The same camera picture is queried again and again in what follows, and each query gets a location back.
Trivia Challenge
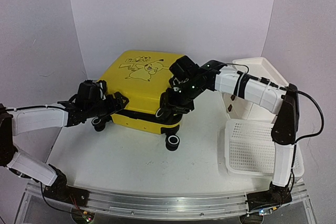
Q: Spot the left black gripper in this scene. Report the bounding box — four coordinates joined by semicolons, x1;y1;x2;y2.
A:
86;91;128;120

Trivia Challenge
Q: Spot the yellow cartoon print suitcase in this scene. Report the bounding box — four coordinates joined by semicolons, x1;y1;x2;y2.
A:
100;50;182;151

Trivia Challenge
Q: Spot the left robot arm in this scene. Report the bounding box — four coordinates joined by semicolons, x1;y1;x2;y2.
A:
1;80;129;207

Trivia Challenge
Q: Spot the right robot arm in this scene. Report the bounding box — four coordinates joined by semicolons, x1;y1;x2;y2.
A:
155;56;299;214

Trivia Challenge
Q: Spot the white drawer cabinet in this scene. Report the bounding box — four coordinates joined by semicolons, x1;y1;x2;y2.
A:
223;57;288;123

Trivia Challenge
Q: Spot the white perforated plastic basket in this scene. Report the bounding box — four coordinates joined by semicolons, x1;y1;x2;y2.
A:
219;119;305;177

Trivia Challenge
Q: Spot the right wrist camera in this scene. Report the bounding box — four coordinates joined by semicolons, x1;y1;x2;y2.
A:
169;76;189;92

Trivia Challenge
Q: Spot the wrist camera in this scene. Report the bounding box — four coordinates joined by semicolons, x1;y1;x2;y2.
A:
169;76;189;92
95;80;107;100

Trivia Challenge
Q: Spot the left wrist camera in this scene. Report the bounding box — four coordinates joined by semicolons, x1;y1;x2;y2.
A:
95;80;107;100

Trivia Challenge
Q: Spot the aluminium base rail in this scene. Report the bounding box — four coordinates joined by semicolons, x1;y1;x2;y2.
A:
14;179;317;223

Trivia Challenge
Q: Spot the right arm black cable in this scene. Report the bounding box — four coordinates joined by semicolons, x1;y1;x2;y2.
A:
230;63;324;146

